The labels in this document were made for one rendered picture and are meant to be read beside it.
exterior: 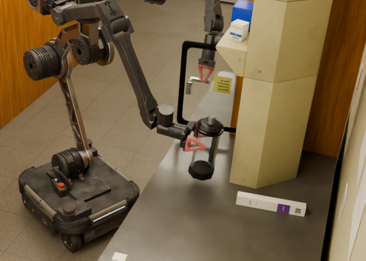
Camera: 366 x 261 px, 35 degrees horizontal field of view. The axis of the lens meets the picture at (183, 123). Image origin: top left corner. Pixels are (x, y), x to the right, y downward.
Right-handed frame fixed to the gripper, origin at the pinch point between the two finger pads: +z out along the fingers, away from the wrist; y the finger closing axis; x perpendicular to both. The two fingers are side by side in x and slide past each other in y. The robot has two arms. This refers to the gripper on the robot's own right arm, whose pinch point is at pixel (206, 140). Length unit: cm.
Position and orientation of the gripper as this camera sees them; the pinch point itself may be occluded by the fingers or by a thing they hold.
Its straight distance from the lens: 223.4
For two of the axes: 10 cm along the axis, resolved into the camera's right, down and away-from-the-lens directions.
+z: 9.4, 2.8, -1.8
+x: -1.5, 8.3, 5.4
